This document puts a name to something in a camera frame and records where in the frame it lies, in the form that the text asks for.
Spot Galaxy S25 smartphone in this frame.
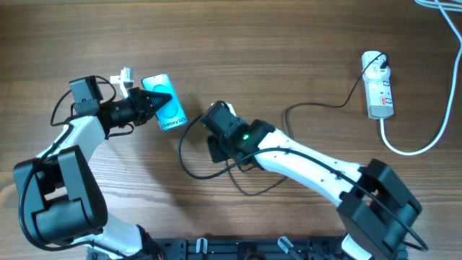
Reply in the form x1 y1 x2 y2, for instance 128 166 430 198
141 73 189 132

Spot black USB charging cable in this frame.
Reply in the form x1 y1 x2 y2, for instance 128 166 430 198
225 52 390 197

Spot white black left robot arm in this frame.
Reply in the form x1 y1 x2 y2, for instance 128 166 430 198
14 75 172 259

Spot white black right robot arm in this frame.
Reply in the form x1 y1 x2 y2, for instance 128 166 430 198
199 101 422 259

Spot white power strip socket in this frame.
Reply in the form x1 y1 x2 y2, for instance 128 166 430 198
362 51 394 120

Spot black mounting rail base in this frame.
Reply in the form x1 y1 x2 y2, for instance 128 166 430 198
140 236 348 260

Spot white power strip cord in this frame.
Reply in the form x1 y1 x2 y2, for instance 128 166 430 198
379 0 462 157

